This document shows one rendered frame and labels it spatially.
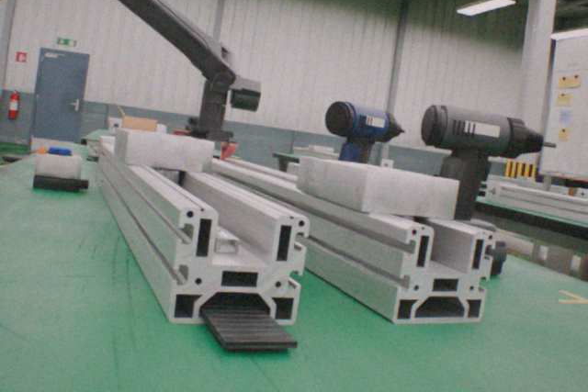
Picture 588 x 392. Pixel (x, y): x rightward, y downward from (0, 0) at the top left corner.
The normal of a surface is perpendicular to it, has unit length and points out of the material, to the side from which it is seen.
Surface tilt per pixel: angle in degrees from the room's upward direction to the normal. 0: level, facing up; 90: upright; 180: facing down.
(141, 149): 90
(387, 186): 90
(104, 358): 0
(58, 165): 90
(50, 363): 0
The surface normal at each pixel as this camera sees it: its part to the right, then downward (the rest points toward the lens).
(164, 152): 0.39, 0.11
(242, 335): 0.14, -0.99
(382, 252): -0.91, -0.11
